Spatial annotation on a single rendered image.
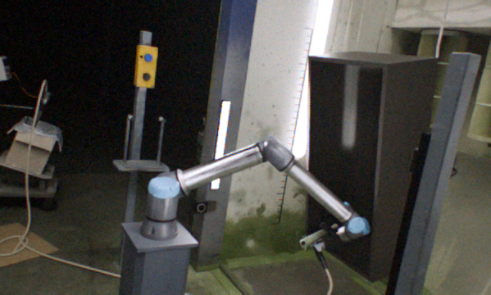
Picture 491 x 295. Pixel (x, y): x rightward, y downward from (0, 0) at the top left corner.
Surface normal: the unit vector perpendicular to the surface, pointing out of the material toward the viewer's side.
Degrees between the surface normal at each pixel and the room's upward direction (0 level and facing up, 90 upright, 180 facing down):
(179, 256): 90
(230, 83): 90
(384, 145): 91
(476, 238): 57
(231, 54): 90
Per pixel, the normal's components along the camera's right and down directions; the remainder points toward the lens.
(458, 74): -0.87, -0.03
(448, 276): -0.65, -0.55
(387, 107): 0.49, 0.25
